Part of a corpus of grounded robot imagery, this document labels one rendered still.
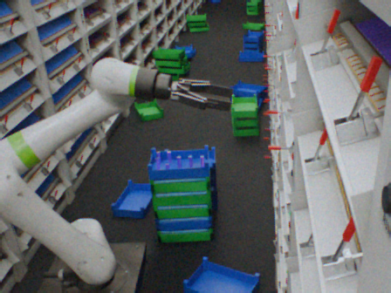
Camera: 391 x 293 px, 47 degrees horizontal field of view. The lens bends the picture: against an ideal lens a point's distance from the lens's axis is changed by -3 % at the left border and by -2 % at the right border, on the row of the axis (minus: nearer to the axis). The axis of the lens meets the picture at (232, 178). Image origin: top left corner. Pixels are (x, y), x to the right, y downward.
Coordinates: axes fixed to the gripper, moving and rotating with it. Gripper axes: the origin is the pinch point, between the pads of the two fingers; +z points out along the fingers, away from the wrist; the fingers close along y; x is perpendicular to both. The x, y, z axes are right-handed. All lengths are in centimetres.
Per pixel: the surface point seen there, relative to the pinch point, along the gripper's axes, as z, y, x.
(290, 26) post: 17.0, -30.3, 18.6
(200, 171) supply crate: -6, -67, -65
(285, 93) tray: 21.2, -30.0, -5.0
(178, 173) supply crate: -16, -65, -68
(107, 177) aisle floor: -70, -134, -123
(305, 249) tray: 21, 57, -6
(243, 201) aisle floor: 23, -106, -103
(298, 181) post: 19.6, 39.7, -0.8
